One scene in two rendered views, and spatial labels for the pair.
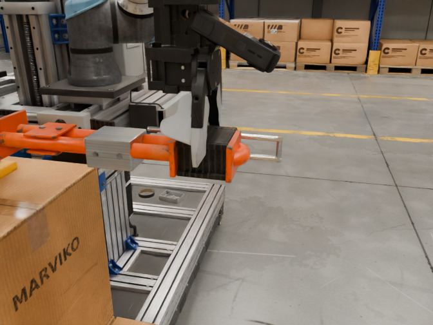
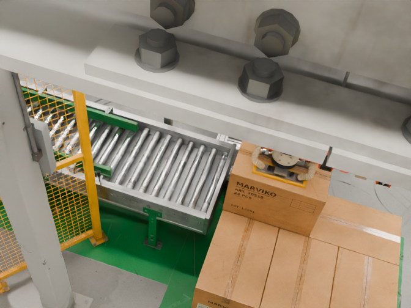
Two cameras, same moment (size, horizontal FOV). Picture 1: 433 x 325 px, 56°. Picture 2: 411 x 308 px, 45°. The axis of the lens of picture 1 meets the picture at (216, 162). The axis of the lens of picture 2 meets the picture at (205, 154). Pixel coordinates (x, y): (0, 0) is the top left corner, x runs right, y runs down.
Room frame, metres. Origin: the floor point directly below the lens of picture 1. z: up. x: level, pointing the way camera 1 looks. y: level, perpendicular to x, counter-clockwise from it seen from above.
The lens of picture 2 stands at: (-1.34, 1.18, 3.30)
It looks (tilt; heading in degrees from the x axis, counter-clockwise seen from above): 50 degrees down; 357
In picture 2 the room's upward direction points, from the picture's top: 9 degrees clockwise
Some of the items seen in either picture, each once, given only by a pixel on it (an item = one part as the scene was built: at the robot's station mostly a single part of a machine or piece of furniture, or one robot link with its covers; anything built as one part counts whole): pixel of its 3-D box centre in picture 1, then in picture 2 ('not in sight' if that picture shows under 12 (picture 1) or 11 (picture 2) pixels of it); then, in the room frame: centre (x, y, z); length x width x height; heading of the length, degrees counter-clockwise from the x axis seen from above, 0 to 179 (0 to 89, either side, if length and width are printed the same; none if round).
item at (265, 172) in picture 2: not in sight; (280, 172); (0.56, 0.62, 0.97); 0.34 x 0.10 x 0.05; 78
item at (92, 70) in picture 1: (93, 64); not in sight; (1.18, 0.35, 1.09); 0.15 x 0.15 x 0.10
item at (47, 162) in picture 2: not in sight; (29, 143); (0.04, 1.89, 1.62); 0.20 x 0.05 x 0.30; 76
